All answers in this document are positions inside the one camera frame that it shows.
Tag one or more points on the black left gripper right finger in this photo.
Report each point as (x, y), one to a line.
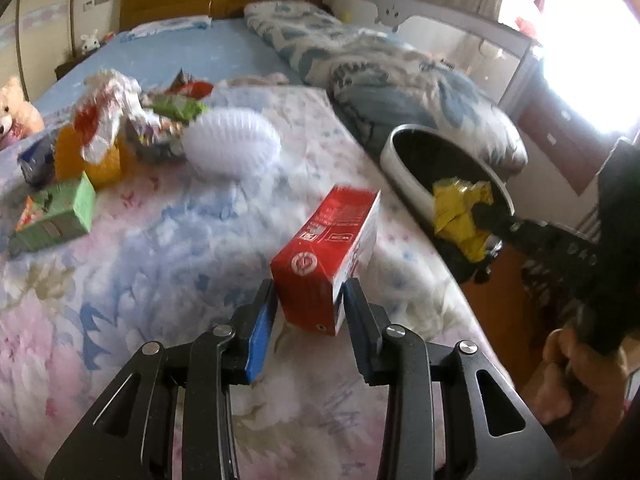
(450, 413)

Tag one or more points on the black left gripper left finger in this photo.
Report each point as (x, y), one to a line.
(128, 433)

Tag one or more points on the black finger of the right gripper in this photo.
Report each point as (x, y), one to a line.
(500, 223)

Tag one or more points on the yellow wrapper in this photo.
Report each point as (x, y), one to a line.
(453, 203)

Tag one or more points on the red milk carton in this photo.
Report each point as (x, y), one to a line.
(334, 245)

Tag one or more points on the round white trash bin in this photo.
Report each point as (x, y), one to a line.
(414, 158)

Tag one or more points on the person's right hand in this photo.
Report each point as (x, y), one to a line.
(577, 394)

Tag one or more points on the blue white patterned duvet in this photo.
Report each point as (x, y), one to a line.
(380, 83)

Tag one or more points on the green milk carton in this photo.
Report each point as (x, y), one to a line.
(57, 214)

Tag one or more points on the white foam fruit net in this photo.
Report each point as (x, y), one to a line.
(233, 143)

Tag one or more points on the blue snack bag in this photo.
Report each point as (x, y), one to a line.
(37, 162)

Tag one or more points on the colourful small snack wrapper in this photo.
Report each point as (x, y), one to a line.
(154, 139)

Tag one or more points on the green snack wrapper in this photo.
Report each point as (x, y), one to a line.
(178, 108)

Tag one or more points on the light blue bed sheet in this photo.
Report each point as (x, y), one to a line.
(227, 49)

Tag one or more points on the crumpled white red plastic bag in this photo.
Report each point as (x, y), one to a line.
(109, 98)

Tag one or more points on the beige teddy bear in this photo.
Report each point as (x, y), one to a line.
(19, 118)

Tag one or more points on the red candy wrapper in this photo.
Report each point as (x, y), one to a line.
(185, 84)

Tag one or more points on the white folded cloth pillow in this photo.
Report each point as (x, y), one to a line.
(169, 25)

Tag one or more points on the dark wooden nightstand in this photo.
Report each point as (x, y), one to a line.
(64, 68)

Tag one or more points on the small white bunny toy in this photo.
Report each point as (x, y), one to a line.
(89, 43)

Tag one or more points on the grey bed guard rail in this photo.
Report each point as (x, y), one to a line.
(500, 60)

